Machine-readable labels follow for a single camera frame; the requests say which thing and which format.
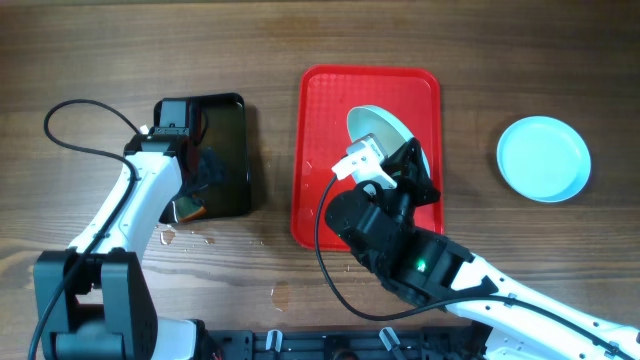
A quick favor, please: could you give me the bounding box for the orange sponge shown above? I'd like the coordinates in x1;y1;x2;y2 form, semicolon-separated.
172;196;206;223

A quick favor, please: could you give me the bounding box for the white plate top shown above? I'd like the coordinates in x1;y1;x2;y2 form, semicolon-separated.
346;105;431;194

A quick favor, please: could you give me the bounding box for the white plate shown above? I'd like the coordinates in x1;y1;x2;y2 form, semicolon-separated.
496;116;592;203
346;105;431;194

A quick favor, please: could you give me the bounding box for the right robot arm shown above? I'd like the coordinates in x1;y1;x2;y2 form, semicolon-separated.
316;134;639;359

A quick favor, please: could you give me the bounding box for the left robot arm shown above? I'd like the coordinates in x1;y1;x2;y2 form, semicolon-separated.
28;135;216;359

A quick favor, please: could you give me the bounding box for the black water tray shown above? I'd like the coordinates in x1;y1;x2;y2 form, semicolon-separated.
160;93;252;224

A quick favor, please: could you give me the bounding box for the red plastic tray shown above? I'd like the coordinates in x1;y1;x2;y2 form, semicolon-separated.
290;65;444;249

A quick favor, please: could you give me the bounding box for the left black cable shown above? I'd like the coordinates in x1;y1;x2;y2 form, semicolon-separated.
27;98;209;360

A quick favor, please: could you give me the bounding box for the black cable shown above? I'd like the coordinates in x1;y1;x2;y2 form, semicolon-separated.
27;98;209;360
313;172;636;360

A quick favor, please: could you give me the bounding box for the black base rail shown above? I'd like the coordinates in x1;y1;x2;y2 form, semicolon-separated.
209;322;491;360

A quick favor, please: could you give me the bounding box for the right black cable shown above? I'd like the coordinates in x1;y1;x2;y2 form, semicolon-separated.
313;172;636;360

